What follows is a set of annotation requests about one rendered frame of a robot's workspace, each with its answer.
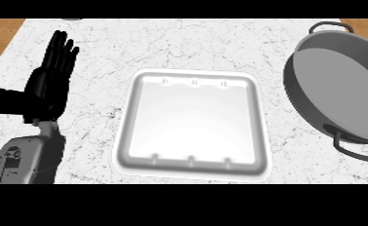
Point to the white rectangular tray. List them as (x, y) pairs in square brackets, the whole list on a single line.
[(191, 122)]

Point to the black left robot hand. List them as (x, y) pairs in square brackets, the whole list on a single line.
[(48, 80)]

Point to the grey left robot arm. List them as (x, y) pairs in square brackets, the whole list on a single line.
[(29, 158)]

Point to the small grey object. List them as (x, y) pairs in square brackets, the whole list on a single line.
[(72, 19)]

